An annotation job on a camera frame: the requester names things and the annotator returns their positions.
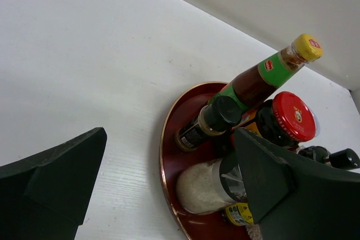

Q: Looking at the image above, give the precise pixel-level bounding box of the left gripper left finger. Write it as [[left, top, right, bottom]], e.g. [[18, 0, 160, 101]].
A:
[[1, 128, 107, 239]]

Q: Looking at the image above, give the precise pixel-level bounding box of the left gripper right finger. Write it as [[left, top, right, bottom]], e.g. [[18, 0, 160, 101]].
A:
[[234, 128, 359, 239]]

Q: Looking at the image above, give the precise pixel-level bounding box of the small yellow label bottle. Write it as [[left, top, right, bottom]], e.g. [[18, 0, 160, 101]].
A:
[[222, 202, 254, 226]]

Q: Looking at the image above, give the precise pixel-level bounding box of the black cap round bottle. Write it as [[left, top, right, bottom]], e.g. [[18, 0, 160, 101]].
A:
[[297, 146, 359, 170]]

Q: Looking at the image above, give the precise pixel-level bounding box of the red lid sauce jar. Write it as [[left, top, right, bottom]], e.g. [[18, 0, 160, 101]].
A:
[[238, 91, 317, 151]]

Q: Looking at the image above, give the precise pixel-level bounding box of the salt grinder clear lid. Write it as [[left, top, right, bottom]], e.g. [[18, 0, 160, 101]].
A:
[[176, 152, 248, 215]]

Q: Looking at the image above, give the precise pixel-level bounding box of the small black cap spice jar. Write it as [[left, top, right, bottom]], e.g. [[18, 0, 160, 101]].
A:
[[174, 95, 243, 152]]

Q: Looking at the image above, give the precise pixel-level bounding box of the green label sauce bottle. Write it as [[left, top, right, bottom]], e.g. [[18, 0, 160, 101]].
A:
[[208, 34, 323, 113]]

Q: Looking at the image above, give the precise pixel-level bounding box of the white lid spice jar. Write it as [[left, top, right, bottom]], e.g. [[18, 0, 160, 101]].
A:
[[311, 112, 321, 138]]

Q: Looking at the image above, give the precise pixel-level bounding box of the red round tray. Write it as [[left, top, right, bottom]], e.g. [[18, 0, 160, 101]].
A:
[[159, 81, 250, 239]]

